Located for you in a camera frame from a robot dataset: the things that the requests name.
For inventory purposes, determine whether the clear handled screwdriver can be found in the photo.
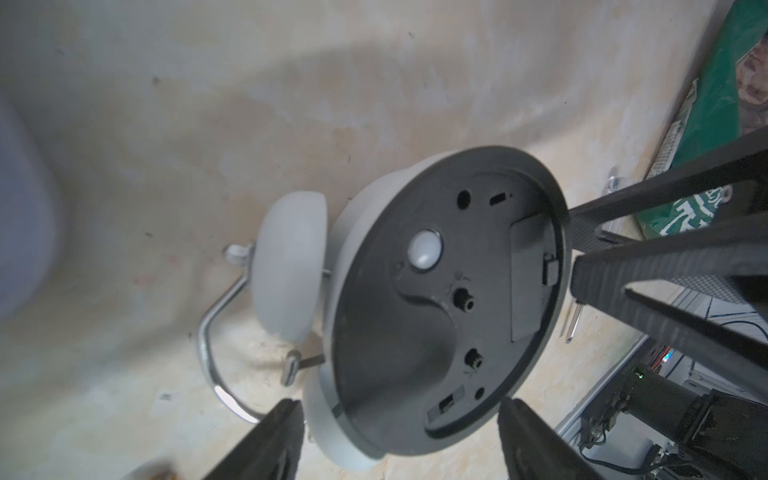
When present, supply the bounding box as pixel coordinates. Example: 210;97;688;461
561;299;585;344

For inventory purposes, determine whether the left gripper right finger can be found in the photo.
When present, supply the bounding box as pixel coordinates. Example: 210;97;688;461
497;397;601;480

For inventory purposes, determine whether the dark green chips bag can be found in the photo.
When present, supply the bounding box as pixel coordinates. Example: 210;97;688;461
636;0;767;239

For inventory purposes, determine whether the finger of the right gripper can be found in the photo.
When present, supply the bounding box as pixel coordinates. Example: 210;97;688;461
571;213;767;399
569;127;767;253

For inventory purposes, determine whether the aluminium front rail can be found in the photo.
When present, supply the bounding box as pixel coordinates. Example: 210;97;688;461
554;336;662;441

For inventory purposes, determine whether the white alarm clock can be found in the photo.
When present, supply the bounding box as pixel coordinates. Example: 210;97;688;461
197;146;571;470

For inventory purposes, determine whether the black battery cover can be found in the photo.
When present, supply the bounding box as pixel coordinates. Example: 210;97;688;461
510;214;554;343

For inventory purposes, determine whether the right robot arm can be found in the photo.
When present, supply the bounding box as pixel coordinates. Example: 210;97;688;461
571;129;767;479

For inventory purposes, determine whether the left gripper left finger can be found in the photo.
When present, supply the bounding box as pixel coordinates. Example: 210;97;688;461
205;399;305;480

